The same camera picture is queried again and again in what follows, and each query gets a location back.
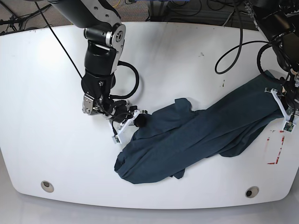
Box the right table cable grommet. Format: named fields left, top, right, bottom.
left=245, top=186, right=259, bottom=198

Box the left table cable grommet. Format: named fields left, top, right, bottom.
left=41, top=181, right=54, bottom=193

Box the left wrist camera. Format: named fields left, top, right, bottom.
left=283, top=121, right=296, bottom=133

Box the dark navy T-shirt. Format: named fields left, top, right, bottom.
left=114, top=75, right=282, bottom=184

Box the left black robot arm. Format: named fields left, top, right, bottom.
left=244, top=0, right=299, bottom=120

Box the table cable grommet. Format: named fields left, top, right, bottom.
left=245, top=186, right=259, bottom=198
left=41, top=181, right=54, bottom=193

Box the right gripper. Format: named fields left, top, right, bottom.
left=110, top=106, right=148, bottom=136

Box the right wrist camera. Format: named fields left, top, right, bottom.
left=112, top=134, right=123, bottom=144

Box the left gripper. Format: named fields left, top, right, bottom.
left=264, top=88, right=299, bottom=121

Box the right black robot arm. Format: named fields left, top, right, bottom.
left=49, top=0, right=146, bottom=131

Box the red tape rectangle marking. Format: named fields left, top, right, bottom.
left=265, top=131, right=285, bottom=165

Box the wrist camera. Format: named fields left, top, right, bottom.
left=283, top=121, right=296, bottom=133
left=112, top=134, right=123, bottom=144

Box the black tripod stand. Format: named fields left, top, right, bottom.
left=0, top=0, right=51, bottom=35

